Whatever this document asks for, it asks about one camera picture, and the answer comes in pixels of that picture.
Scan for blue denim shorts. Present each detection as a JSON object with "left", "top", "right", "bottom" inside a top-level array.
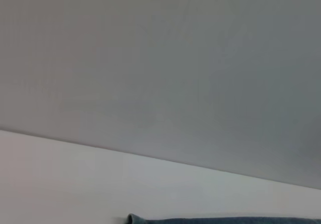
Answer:
[{"left": 126, "top": 213, "right": 321, "bottom": 224}]

